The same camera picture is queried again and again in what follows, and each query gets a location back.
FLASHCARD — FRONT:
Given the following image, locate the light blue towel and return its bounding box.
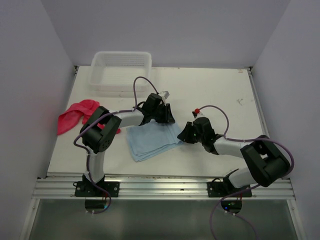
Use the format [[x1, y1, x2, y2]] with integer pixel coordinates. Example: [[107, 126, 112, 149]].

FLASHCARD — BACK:
[[126, 120, 183, 162]]

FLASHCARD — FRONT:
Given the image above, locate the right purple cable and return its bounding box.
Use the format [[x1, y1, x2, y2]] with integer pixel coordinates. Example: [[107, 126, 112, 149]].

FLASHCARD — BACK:
[[199, 104, 295, 240]]

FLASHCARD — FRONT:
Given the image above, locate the red towel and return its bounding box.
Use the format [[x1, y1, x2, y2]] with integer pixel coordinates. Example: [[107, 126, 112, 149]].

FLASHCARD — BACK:
[[56, 99, 121, 136]]

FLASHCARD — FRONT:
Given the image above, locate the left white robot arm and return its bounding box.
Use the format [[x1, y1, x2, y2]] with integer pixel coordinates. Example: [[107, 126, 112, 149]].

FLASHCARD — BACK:
[[74, 91, 176, 197]]

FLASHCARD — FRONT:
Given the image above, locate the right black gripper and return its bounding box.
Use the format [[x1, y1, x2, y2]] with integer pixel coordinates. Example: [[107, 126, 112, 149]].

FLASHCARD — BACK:
[[177, 121, 205, 144]]

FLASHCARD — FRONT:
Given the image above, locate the white plastic mesh basket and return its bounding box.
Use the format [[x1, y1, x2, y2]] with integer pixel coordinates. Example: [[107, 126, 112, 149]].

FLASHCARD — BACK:
[[87, 51, 152, 92]]

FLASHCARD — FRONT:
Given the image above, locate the purple cable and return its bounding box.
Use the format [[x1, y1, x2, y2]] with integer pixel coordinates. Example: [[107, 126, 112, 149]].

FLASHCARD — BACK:
[[199, 104, 295, 240], [73, 76, 163, 186]]

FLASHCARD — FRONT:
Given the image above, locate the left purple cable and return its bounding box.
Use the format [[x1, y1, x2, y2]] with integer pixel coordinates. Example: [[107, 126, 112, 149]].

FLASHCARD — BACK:
[[73, 76, 163, 186]]

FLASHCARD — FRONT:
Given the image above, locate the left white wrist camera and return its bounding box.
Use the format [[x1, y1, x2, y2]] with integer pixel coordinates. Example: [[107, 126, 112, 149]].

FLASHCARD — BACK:
[[159, 91, 170, 100]]

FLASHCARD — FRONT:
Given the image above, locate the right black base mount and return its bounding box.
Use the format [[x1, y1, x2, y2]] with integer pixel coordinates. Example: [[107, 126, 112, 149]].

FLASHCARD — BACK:
[[206, 178, 253, 198]]

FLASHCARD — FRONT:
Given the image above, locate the aluminium side rail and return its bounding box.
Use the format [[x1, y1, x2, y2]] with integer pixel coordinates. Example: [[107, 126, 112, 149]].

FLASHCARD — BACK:
[[243, 69, 290, 187]]

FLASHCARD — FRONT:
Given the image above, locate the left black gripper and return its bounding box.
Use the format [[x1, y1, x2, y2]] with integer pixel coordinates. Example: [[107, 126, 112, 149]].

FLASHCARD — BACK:
[[151, 103, 175, 123]]

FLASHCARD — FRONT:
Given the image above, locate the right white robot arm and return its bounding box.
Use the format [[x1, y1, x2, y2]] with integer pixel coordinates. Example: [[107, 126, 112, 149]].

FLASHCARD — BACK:
[[177, 117, 291, 197]]

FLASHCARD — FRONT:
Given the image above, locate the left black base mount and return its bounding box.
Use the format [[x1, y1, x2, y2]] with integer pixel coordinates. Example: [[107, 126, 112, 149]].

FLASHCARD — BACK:
[[72, 175, 120, 198]]

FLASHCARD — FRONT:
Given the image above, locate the aluminium front rail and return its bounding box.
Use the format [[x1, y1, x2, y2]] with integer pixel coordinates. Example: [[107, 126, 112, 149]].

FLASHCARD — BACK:
[[32, 174, 296, 200]]

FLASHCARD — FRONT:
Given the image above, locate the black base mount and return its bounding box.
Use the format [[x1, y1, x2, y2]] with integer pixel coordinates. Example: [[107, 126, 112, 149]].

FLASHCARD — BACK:
[[72, 175, 120, 198], [206, 178, 253, 198]]

